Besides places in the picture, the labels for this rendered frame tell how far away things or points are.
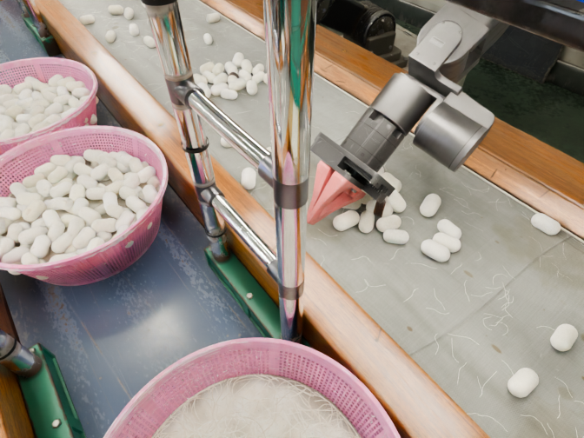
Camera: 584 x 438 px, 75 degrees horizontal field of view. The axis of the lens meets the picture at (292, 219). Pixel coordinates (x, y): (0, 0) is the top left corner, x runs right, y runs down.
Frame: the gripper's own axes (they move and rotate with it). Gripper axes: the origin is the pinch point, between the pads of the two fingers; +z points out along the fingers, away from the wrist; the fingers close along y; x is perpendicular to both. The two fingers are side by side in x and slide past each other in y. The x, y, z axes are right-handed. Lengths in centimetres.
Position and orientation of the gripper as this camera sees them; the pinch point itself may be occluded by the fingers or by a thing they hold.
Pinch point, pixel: (312, 217)
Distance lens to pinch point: 48.8
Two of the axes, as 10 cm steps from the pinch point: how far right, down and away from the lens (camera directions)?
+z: -5.9, 7.8, 1.9
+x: 5.1, 1.8, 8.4
